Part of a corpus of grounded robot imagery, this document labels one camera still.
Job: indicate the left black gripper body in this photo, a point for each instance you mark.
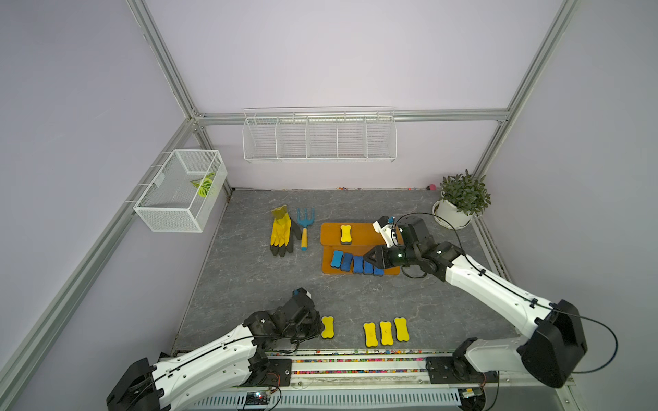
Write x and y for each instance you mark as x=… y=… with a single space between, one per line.
x=306 y=330

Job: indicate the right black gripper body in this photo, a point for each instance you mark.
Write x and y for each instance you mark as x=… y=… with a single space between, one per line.
x=398 y=254

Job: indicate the yellow eraser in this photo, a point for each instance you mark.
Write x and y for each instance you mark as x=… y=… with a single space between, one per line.
x=328 y=331
x=371 y=340
x=386 y=334
x=401 y=328
x=345 y=234

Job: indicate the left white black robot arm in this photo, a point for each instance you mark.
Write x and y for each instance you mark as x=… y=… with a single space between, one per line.
x=237 y=358

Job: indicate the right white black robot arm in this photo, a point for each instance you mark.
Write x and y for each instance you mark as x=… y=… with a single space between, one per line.
x=551 y=340

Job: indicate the orange wooden two-tier shelf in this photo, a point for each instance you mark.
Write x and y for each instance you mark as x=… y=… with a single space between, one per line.
x=364 y=238

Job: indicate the blue garden hand rake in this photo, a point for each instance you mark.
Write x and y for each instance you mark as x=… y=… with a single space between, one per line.
x=305 y=220

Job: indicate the yellow black garden gloves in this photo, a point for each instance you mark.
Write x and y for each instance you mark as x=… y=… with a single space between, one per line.
x=285 y=231

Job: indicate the potted green plant white pot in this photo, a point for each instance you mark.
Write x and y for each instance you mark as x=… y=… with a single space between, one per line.
x=462 y=197

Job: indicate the green item in basket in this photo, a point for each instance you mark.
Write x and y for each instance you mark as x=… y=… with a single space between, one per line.
x=204 y=185

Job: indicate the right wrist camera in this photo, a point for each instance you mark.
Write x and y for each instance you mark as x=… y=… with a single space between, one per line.
x=385 y=227

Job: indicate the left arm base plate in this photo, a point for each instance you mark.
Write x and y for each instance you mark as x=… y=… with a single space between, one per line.
x=270 y=372

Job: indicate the white wire wall shelf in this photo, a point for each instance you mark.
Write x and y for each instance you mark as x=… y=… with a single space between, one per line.
x=320 y=134

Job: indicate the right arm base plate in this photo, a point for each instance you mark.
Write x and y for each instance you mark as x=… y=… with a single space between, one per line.
x=445 y=370

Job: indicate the white vented cable duct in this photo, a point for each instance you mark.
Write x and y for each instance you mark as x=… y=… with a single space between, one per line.
x=329 y=399

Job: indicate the white mesh wall basket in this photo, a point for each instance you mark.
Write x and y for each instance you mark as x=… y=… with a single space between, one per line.
x=170 y=203

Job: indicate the aluminium rail frame front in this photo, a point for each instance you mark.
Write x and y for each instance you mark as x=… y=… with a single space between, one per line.
x=358 y=370

